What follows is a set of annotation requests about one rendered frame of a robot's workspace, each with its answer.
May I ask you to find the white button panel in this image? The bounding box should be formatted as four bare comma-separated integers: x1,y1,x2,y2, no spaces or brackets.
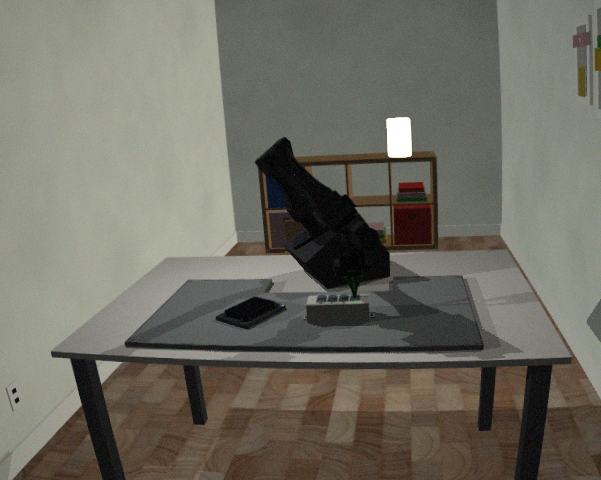
303,294,375,323

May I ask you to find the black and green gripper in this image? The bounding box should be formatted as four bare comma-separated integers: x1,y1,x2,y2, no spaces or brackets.
333,243,372,298

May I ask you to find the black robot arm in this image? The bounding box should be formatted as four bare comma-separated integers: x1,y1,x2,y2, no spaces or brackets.
255,137,379,277

